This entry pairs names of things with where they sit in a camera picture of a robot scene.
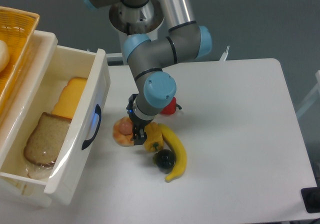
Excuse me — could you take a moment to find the yellow banana toy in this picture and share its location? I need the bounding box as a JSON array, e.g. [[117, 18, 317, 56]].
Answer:
[[158, 123, 188, 183]]

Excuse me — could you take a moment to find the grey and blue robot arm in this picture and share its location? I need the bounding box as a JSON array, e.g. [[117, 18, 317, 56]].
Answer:
[[83, 0, 213, 145]]

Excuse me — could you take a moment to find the yellow cake slice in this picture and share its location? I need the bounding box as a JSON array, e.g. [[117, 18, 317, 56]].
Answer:
[[51, 77, 87, 119]]

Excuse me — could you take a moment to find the red bell pepper toy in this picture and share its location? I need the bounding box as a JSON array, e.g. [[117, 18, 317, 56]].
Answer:
[[160, 97, 182, 115]]

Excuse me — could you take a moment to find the white bun in basket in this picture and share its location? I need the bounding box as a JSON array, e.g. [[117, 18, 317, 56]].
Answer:
[[0, 40, 10, 72]]

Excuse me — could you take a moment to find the yellow bell pepper toy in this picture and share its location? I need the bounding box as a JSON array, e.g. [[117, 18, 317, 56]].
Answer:
[[143, 122, 164, 152]]

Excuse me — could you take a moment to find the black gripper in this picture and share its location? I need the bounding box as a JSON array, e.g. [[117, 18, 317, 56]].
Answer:
[[126, 93, 155, 146]]

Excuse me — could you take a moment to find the black drawer handle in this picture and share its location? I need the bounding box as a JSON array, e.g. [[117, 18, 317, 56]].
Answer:
[[81, 104, 102, 150]]

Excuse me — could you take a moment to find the fried egg bread toy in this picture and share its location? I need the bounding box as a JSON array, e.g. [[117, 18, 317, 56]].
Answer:
[[112, 116, 134, 147]]

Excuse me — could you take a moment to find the white plastic drawer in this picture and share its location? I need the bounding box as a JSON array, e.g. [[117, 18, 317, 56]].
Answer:
[[0, 46, 110, 207]]

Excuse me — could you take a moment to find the black device at table edge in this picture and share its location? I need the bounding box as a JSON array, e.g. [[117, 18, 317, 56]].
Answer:
[[300, 187, 320, 214]]

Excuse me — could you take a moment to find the brown bread slice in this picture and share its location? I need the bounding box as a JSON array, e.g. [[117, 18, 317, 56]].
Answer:
[[23, 112, 72, 167]]

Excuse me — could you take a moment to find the dark green round vegetable toy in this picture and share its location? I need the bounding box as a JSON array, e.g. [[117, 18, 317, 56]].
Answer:
[[152, 149, 176, 174]]

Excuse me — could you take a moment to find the white drawer cabinet frame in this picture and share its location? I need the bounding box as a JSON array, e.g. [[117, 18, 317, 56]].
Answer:
[[0, 30, 58, 207]]

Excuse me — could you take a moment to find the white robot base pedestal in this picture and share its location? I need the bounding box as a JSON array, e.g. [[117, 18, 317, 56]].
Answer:
[[109, 0, 164, 51]]

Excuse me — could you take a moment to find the yellow woven basket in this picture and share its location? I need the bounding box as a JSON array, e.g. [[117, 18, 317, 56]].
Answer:
[[0, 6, 41, 115]]

